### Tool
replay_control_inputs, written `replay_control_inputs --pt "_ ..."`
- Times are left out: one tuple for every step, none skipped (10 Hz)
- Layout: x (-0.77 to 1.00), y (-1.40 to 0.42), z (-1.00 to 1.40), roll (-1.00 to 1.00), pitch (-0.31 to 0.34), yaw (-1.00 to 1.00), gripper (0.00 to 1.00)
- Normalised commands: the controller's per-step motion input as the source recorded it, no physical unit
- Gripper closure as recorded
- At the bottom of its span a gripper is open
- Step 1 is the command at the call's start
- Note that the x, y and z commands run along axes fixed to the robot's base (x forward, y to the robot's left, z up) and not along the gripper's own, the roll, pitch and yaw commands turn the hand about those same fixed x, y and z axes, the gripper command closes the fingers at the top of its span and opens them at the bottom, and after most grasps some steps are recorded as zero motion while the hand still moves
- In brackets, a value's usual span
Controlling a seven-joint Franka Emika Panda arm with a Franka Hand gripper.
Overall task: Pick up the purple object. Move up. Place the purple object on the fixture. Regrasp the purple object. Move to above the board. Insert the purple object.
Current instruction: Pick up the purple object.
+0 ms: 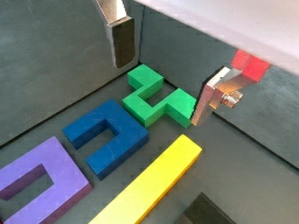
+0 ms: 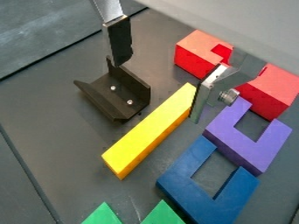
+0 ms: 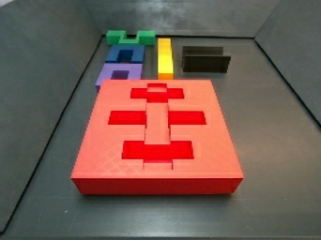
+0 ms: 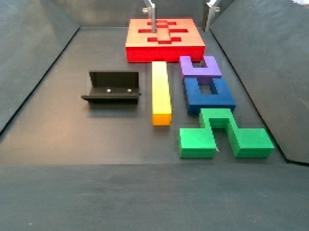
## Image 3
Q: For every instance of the blue U-shaped block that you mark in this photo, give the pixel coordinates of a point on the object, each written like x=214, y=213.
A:
x=131, y=53

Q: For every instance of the red board with cutouts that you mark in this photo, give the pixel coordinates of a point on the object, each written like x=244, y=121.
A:
x=157, y=140

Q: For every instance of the yellow long bar block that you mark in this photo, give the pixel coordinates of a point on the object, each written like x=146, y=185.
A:
x=165, y=59

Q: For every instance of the green U-shaped block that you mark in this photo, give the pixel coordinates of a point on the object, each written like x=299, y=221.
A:
x=118, y=37

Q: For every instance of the purple U-shaped block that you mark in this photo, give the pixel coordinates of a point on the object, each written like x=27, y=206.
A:
x=119, y=72

